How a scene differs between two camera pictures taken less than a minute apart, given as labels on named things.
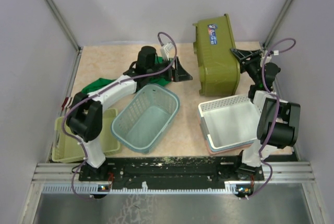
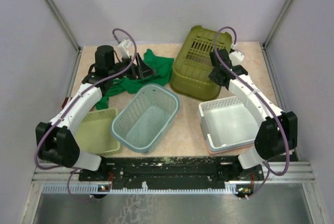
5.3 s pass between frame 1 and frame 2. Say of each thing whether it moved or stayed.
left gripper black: moved
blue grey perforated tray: stayed
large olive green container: moved
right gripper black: moved
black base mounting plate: stayed
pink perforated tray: stayed
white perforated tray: stayed
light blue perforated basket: stayed
